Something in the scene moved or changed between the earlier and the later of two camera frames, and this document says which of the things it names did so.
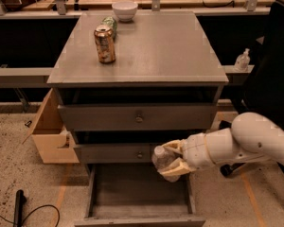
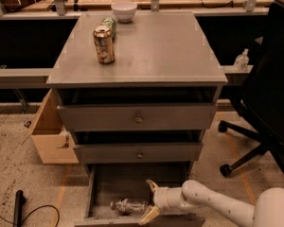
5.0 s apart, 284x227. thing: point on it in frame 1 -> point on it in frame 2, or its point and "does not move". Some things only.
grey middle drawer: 115,153 does not move
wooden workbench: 28,2 does not move
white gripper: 195,151 -> 161,198
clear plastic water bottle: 163,157 -> 127,206
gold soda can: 105,43 does not move
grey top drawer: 137,116 does not move
